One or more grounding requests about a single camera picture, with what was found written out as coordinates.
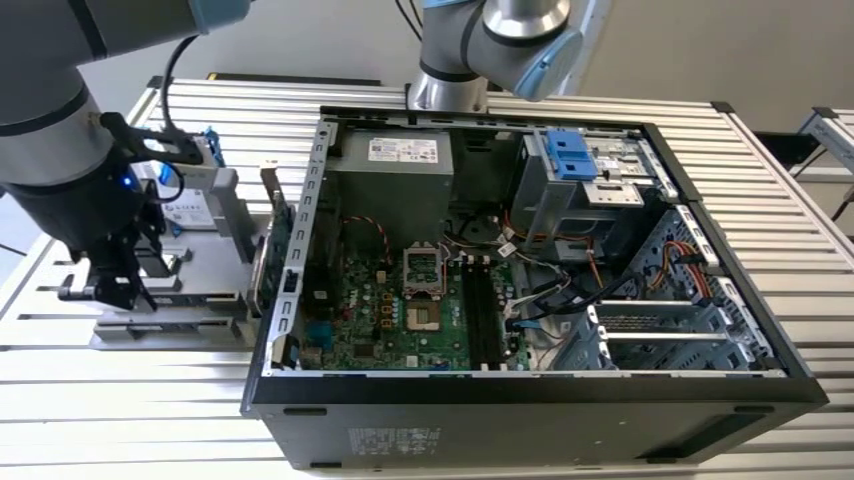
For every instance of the CPU socket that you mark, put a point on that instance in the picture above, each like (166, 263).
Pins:
(425, 314)

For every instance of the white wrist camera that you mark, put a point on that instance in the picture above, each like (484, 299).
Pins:
(194, 175)

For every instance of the blue drive bay latch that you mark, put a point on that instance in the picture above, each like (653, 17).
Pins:
(568, 150)

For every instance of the grey disk bay cage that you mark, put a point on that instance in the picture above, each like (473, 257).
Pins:
(657, 336)

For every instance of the black PC case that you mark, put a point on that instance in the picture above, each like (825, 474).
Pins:
(468, 430)

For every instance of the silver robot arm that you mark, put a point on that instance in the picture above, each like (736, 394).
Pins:
(47, 125)

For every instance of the grey power supply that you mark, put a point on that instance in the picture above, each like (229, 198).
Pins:
(394, 200)

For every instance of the silver hard disk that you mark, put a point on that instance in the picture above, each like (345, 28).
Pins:
(190, 212)

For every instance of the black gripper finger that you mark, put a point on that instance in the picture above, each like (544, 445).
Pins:
(121, 280)

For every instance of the grey parts rack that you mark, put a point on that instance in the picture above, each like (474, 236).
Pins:
(214, 270)

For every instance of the blue expansion slot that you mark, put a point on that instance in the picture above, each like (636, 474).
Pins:
(321, 335)

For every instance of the blue disk carrier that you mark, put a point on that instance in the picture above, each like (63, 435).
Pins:
(214, 145)

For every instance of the black RAM slot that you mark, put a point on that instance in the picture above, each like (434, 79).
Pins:
(470, 315)
(498, 315)
(480, 315)
(489, 315)

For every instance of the green motherboard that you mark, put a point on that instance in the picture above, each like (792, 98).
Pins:
(374, 320)

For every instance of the black chipset chip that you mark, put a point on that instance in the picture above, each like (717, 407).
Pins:
(365, 350)

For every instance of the graphics card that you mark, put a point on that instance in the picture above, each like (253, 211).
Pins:
(281, 235)

